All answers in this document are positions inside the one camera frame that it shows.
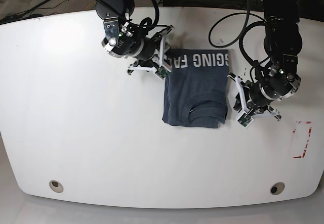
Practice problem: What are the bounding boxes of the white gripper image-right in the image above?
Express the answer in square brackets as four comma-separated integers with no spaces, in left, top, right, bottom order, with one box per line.
[227,73,281,121]

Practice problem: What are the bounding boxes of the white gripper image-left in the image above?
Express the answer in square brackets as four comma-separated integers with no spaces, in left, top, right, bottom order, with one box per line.
[127,25,173,75]

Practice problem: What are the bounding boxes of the dark blue T-shirt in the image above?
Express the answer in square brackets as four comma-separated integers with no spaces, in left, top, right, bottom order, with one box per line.
[162,49,229,128]

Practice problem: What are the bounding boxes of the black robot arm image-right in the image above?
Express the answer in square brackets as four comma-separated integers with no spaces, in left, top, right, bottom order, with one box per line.
[228,0,302,127]

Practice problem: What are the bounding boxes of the red tape rectangle marking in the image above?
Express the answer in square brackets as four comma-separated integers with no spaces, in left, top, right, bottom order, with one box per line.
[291,121,312,159]

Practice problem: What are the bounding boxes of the black tripod on floor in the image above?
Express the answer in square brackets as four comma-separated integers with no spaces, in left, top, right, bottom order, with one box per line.
[0,0,68,24]

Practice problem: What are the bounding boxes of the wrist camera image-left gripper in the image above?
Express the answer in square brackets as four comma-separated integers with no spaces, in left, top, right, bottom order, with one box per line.
[154,67,170,80]

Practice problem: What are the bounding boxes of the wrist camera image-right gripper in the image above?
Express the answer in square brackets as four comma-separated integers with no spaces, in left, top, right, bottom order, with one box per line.
[235,112,255,128]

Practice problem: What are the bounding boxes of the right table cable grommet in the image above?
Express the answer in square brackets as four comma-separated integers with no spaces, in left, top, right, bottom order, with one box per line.
[270,182,285,195]

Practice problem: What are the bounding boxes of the table cable grommet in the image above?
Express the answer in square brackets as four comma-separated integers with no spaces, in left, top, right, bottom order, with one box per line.
[270,182,285,195]
[49,180,64,193]

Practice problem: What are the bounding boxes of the left table cable grommet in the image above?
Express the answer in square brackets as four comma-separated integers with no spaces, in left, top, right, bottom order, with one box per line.
[49,180,64,193]

